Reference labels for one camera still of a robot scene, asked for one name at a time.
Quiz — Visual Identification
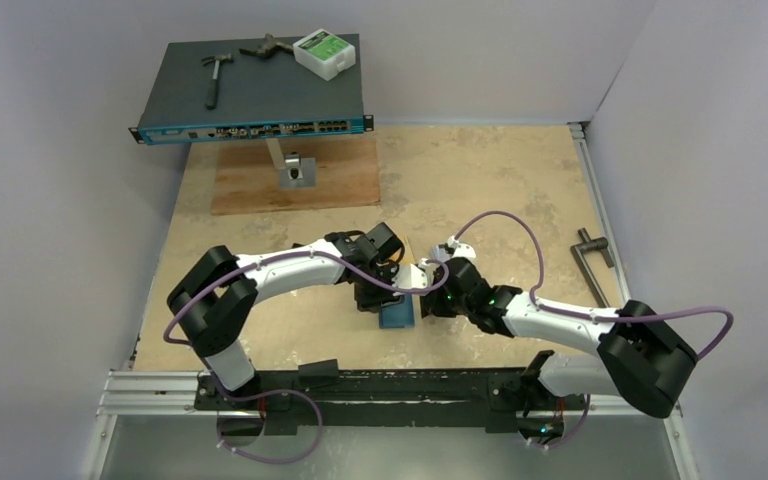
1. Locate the grey metal stand bracket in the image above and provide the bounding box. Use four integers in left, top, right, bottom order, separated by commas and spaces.
266, 138, 317, 190

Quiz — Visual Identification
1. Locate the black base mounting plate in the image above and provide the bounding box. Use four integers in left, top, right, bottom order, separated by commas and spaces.
194, 355, 585, 439

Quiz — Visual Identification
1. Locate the black block on base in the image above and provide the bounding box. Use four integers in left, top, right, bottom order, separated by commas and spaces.
298, 359, 340, 389

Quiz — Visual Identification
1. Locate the blue leather card holder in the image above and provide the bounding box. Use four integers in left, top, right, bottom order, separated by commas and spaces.
378, 296, 415, 329

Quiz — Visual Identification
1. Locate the white green plastic box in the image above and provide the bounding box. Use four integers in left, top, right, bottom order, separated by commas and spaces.
292, 28, 360, 81

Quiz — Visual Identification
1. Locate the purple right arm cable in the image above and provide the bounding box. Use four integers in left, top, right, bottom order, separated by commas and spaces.
453, 211, 735, 362

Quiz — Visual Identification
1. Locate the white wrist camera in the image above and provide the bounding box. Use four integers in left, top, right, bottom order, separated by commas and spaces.
392, 264, 433, 295
429, 238, 477, 262

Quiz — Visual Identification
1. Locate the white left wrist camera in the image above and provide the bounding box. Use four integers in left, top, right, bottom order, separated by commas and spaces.
392, 264, 433, 295

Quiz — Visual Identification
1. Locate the dark metal clamp tool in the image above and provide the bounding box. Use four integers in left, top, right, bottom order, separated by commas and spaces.
238, 34, 294, 60

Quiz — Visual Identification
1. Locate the orange credit card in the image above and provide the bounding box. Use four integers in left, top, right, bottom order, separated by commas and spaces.
401, 236, 416, 265

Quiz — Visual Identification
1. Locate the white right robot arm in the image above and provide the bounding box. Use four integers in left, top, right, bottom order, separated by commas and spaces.
420, 258, 700, 418

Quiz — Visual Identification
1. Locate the brown wooden board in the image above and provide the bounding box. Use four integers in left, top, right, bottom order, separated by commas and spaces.
210, 136, 381, 215

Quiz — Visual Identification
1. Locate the grey metal pipe handle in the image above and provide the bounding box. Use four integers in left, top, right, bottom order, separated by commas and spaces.
570, 227, 616, 309

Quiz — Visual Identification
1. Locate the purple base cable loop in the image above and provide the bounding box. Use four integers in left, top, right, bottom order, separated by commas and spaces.
215, 387, 328, 465

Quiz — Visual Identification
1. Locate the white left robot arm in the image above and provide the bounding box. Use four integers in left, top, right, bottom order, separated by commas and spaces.
166, 223, 404, 409

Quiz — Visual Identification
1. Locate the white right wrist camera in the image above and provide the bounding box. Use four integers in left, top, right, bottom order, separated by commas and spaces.
429, 238, 477, 262

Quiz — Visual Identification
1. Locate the black handled hammer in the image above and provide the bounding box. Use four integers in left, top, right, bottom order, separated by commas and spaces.
201, 53, 234, 110

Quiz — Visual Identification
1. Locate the blue network switch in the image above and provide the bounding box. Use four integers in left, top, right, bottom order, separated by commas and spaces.
129, 38, 375, 145

